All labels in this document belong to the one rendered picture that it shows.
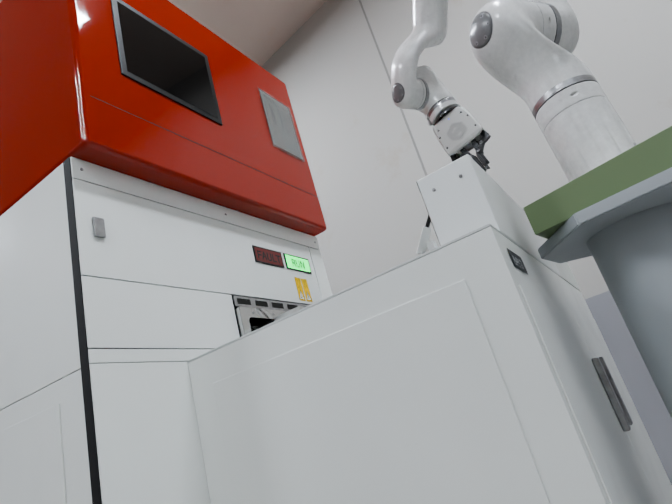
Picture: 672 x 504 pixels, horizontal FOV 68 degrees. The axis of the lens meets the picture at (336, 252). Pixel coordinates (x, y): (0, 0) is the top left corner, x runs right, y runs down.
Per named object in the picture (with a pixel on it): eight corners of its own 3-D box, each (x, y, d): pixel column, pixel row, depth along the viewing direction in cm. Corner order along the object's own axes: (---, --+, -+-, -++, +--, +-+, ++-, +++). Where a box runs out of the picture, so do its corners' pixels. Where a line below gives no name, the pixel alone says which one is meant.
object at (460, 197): (443, 256, 78) (415, 180, 83) (523, 291, 124) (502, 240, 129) (500, 231, 74) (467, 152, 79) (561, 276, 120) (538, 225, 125)
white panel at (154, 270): (80, 367, 82) (62, 162, 95) (343, 360, 149) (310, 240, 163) (91, 362, 80) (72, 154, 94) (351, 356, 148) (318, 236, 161)
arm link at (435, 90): (436, 96, 122) (462, 97, 127) (410, 61, 127) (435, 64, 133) (419, 122, 128) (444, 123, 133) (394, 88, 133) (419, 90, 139)
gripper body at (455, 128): (424, 124, 125) (447, 156, 121) (457, 95, 122) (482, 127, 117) (435, 134, 132) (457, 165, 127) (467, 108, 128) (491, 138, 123)
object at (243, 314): (241, 348, 112) (233, 308, 115) (344, 348, 148) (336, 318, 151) (247, 345, 111) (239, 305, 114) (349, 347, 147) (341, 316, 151)
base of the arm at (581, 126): (684, 168, 88) (631, 87, 95) (661, 141, 74) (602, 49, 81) (580, 221, 99) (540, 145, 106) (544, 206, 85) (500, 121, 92)
